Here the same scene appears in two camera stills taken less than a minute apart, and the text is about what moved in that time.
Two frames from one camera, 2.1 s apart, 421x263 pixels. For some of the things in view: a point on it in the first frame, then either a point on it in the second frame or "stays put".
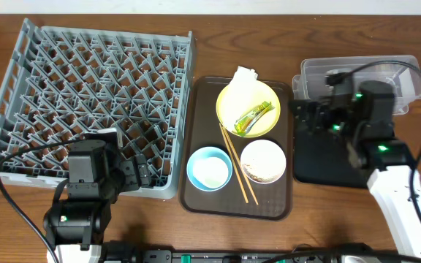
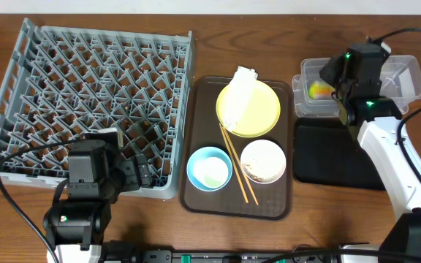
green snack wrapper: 243,124 -> 321,90
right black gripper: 319,107 -> 327,70
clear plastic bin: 403,71 stays put
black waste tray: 322,158 stays put
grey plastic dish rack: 61,83 stays put
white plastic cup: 212,172 stays put
